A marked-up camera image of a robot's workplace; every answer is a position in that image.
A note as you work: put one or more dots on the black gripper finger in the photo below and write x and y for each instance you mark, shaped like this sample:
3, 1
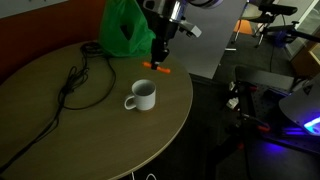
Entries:
164, 57
155, 61

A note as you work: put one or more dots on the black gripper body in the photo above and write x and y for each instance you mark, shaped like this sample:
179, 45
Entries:
164, 33

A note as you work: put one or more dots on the orange marker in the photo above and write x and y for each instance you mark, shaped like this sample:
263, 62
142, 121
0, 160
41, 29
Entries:
165, 70

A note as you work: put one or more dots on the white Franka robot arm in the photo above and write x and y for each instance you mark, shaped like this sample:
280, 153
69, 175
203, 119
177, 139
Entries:
300, 103

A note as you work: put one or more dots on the white ceramic mug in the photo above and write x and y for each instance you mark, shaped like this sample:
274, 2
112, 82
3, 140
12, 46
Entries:
145, 98

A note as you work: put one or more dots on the green plastic bag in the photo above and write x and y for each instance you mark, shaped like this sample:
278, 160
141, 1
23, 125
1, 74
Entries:
115, 36

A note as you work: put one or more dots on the grey partition panel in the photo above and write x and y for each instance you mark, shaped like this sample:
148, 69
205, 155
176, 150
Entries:
213, 43

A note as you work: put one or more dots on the orange seat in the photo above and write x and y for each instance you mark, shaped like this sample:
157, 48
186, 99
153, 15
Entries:
245, 26

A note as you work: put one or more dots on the black robot mounting cart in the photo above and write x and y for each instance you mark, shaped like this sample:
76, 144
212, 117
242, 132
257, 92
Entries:
263, 80

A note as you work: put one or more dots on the black office chair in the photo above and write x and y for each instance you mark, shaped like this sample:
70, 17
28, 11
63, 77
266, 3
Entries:
273, 10

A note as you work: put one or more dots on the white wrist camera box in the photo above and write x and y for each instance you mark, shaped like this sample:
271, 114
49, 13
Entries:
191, 29

